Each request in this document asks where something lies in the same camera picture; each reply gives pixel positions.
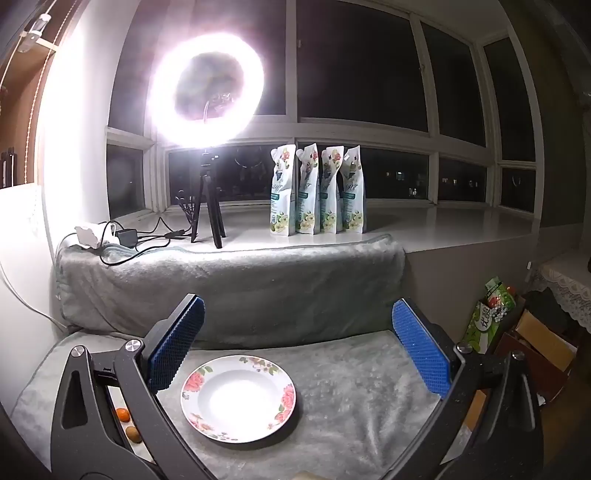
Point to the white power strip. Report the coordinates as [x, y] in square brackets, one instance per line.
[90, 235]

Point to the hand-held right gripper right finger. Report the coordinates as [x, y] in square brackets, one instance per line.
[422, 344]

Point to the small orange kumquat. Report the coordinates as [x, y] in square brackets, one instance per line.
[121, 414]

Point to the black tripod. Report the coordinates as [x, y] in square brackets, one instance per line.
[207, 194]

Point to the black power adapter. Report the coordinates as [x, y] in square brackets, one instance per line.
[127, 237]

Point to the floral white plate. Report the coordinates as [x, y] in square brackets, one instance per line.
[238, 401]

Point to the tan cardboard box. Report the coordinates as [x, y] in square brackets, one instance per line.
[547, 341]

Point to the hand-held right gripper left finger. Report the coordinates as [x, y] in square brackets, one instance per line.
[178, 341]

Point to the white lace cloth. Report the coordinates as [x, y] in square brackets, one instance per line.
[568, 286]

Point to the green snack packet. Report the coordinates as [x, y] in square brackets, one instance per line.
[489, 318]

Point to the small brown round fruit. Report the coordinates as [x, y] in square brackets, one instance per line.
[133, 434]

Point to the rolled grey blanket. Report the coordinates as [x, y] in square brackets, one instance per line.
[231, 295]

